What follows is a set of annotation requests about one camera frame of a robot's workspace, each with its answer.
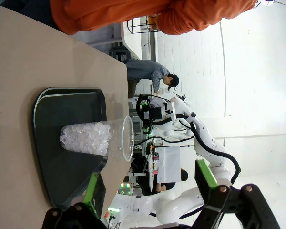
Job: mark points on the person in orange hoodie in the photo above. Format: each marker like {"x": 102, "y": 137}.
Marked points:
{"x": 109, "y": 14}

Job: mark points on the black stool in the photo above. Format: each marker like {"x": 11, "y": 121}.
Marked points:
{"x": 119, "y": 54}

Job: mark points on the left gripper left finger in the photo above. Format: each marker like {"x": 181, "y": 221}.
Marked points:
{"x": 93, "y": 190}

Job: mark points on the person in grey shirt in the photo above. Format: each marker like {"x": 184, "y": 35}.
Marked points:
{"x": 145, "y": 69}

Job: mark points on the black plastic serving tray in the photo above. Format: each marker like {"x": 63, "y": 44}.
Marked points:
{"x": 62, "y": 114}

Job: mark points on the glass tea drink dispenser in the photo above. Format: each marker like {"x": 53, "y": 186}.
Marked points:
{"x": 153, "y": 22}

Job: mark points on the white table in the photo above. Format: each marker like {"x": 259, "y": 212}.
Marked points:
{"x": 131, "y": 43}

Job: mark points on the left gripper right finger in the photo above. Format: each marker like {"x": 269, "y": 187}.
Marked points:
{"x": 205, "y": 181}

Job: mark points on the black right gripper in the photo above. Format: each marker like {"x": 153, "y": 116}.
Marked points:
{"x": 156, "y": 112}

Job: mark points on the clear plastic cup with ice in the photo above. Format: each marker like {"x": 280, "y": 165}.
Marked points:
{"x": 85, "y": 138}

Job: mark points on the white cabinet box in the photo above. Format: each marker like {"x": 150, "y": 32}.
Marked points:
{"x": 169, "y": 164}

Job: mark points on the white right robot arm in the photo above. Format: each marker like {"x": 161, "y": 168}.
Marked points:
{"x": 205, "y": 138}

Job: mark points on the seated dark-haired person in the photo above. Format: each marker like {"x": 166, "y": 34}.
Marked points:
{"x": 184, "y": 176}

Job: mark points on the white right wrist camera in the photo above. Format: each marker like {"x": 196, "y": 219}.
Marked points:
{"x": 172, "y": 112}

